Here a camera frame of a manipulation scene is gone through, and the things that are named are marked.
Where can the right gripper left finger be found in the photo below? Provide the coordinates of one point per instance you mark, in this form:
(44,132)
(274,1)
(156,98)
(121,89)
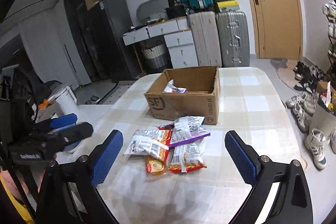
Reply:
(103,156)

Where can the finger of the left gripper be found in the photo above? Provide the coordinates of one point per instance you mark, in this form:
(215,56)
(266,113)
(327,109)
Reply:
(77,133)
(64,121)

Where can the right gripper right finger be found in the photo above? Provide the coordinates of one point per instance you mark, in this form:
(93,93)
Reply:
(244,156)

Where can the yellow sleeve forearm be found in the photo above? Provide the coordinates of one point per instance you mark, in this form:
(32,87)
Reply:
(15,197)

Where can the orange white snack bag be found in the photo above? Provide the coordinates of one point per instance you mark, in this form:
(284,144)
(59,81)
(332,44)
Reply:
(188,157)

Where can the white high-top sneaker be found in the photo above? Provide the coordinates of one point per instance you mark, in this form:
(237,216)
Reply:
(315,142)

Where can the black refrigerator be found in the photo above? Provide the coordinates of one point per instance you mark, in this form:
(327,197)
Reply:
(110,19)

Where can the SF Express cardboard box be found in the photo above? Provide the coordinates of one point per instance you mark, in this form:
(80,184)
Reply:
(201,98)

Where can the paper shopping bag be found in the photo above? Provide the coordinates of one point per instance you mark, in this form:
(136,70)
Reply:
(324,116)

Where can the woven laundry basket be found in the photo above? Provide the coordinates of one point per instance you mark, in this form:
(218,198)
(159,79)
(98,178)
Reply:
(156,56)

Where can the grey aluminium suitcase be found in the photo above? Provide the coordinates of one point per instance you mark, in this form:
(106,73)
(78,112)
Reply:
(234,38)

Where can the white drawer cabinet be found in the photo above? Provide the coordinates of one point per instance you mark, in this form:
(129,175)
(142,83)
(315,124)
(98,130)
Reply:
(177,36)

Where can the grey oval mirror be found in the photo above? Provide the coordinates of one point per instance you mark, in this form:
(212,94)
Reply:
(151,10)

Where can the beige suitcase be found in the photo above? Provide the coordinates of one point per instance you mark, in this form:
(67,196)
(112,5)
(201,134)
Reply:
(206,39)

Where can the yellow black box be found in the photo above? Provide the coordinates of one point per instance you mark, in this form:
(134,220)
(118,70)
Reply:
(231,5)

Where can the shoe rack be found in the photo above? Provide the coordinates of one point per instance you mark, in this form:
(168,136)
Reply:
(328,10)

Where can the wooden door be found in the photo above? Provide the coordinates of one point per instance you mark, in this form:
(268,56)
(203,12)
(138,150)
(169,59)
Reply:
(277,28)

